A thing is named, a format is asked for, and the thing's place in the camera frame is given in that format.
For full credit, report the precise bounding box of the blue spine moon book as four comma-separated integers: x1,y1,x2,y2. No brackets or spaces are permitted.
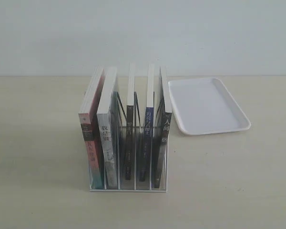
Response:
139,64,154,182

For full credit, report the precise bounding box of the dark brown spine book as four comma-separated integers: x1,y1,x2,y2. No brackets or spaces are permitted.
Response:
125,63,135,180

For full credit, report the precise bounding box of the black spine book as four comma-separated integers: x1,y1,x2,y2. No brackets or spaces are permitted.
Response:
152,66,172,188

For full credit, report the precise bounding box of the white grey spine book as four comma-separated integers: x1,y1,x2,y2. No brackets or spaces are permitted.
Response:
97,66,118,189

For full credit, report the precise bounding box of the red teal spine book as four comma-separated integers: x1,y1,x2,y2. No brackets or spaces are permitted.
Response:
78,67,104,189

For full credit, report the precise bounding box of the white plastic tray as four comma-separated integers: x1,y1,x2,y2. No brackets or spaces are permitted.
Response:
168,77,251,135

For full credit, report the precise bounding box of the white wire book rack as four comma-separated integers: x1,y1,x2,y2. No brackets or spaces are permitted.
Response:
89,74,168,192

